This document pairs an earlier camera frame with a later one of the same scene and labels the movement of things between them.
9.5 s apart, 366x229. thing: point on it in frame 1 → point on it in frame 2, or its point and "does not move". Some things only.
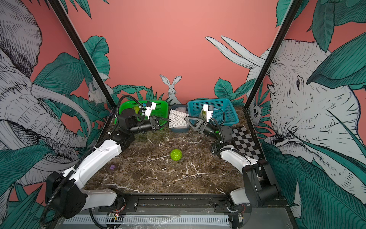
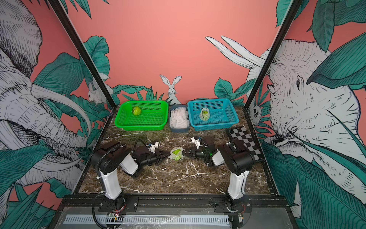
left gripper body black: x=148 y=125 → x=152 y=159
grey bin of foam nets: x=182 y=109 does not move
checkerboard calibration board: x=246 y=143 does not move
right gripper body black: x=211 y=132 → x=202 y=153
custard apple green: x=137 y=109 does not move
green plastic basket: x=138 y=106 does not move
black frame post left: x=60 y=10 does not move
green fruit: x=176 y=119 → x=176 y=153
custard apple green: x=176 y=154 does not move
